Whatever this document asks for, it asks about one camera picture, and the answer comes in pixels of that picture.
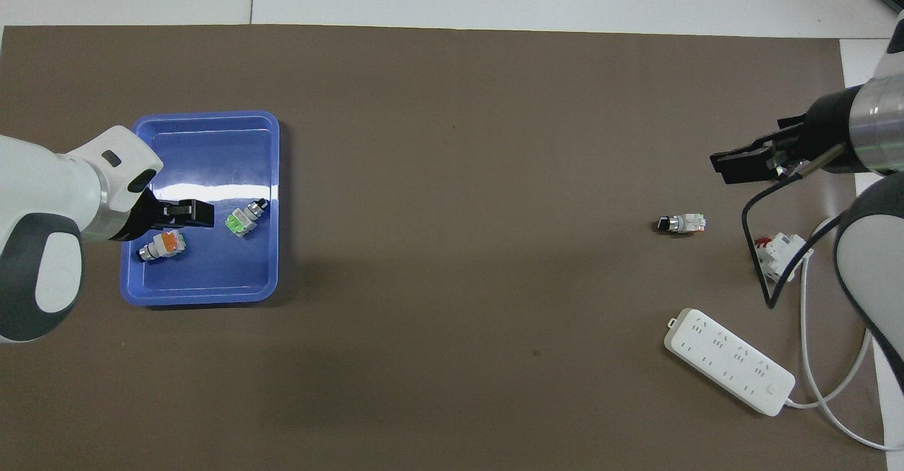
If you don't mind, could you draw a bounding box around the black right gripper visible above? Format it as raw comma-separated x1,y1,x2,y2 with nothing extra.
710,88,857,185

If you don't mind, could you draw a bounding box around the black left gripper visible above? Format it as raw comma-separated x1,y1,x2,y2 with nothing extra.
113,189,215,243

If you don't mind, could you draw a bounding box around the blue plastic tray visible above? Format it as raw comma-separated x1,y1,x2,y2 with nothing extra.
119,109,281,307

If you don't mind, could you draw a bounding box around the white red circuit breaker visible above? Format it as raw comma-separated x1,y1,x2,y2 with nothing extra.
753,233,814,282

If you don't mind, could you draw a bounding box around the white power strip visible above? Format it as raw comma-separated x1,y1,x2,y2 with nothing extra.
664,307,797,417

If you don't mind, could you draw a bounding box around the brown table mat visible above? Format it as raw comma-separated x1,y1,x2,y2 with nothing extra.
0,25,887,471

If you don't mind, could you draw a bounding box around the orange silver-head button switch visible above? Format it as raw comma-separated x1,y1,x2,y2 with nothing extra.
138,231,188,263

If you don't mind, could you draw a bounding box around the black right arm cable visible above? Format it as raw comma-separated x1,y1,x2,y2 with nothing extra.
740,145,848,309

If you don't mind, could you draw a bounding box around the white power strip cable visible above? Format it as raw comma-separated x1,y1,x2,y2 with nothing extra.
784,217,904,452

